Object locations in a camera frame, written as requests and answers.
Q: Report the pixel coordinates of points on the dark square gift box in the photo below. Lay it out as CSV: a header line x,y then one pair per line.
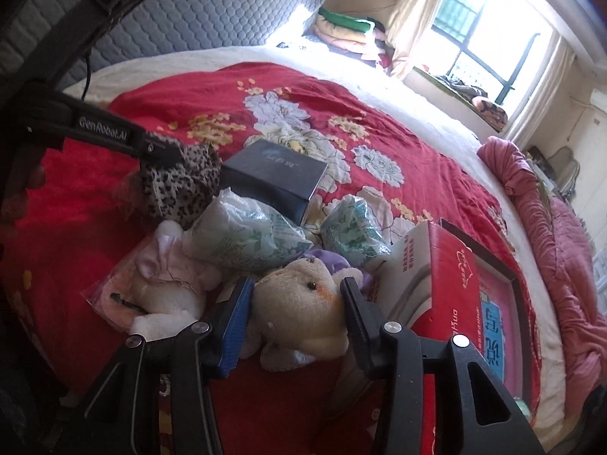
x,y
275,175

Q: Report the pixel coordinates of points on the grey shallow box pink bottom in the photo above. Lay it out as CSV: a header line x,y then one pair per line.
x,y
498,313

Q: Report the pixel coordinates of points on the leopard print cloth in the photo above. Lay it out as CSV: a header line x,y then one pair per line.
x,y
185,185

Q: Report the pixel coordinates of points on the stack of folded blankets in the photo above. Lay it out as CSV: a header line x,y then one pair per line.
x,y
346,33

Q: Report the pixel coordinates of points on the pink quilt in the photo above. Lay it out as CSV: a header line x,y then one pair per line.
x,y
545,246

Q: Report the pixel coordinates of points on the curvy vanity mirror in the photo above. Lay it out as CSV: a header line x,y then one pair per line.
x,y
566,168

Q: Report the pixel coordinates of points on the beige plush toy orange cheeks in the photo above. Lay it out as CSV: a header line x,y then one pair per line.
x,y
298,308

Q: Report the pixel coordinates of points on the small white tissue packet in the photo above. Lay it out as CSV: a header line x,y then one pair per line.
x,y
353,232

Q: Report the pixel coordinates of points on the person's left hand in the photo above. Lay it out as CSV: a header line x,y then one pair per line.
x,y
29,187

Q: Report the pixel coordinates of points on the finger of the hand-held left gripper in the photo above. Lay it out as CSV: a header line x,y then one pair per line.
x,y
161,149

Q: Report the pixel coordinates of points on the white plush rabbit pink dress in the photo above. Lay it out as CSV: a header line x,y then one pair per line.
x,y
166,270

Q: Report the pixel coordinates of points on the red floral blanket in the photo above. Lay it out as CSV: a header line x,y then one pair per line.
x,y
332,97

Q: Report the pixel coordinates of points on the dark crumpled clothes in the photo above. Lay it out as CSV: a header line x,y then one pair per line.
x,y
462,86

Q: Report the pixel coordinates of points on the barred window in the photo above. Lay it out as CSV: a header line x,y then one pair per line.
x,y
479,23

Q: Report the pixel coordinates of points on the pink puff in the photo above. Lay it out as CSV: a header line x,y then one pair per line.
x,y
111,294

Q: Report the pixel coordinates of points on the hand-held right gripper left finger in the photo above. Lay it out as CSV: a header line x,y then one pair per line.
x,y
237,322

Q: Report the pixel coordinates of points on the grey quilted headboard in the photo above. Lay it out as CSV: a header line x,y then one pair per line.
x,y
189,9

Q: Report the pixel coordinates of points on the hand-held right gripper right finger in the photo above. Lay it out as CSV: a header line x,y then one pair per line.
x,y
353,313

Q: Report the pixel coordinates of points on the large white tissue packet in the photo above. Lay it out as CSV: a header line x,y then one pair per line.
x,y
242,237

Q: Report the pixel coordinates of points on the bed with cream sheet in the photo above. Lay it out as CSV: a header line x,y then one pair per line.
x,y
427,118

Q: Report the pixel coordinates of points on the patterned pillow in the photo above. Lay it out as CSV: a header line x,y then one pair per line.
x,y
491,111

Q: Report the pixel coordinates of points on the cream curtain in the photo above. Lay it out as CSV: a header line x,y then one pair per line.
x,y
543,90
417,14

